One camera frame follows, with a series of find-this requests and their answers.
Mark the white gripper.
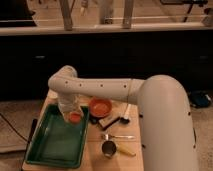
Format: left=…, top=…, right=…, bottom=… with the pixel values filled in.
left=58, top=94, right=82, bottom=116

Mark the red apple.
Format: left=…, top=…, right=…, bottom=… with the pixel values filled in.
left=69, top=113, right=82, bottom=124

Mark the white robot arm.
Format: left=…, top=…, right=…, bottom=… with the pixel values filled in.
left=48, top=65, right=199, bottom=171

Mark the green plastic tray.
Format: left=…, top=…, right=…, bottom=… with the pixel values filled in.
left=25, top=104, right=89, bottom=169

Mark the white cup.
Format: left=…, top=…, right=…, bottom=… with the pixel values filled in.
left=47, top=90, right=58, bottom=99

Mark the orange bowl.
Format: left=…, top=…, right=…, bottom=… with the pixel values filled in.
left=89, top=98, right=112, bottom=118

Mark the wooden block with black edge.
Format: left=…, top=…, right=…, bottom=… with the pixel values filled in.
left=98, top=113, right=120, bottom=130

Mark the silver fork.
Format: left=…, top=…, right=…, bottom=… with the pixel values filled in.
left=101, top=134, right=135, bottom=140

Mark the black white brush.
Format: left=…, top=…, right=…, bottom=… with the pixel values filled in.
left=120, top=104, right=131, bottom=124

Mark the yellow-handled measuring cup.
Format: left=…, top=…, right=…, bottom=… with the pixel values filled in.
left=101, top=140, right=136, bottom=158

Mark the black cable left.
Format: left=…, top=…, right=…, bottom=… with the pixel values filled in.
left=0, top=112, right=29, bottom=143

